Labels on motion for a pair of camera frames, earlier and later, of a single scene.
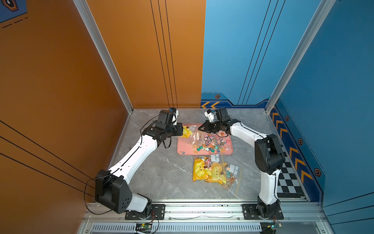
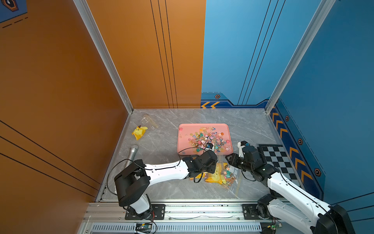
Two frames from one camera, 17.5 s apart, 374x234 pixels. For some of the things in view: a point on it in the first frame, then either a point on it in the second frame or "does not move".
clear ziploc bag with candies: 196,137 -> 147,123
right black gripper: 207,127 -> 232,159
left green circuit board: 144,227 does not move
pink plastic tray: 194,142 does not move
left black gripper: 179,132 -> 213,167
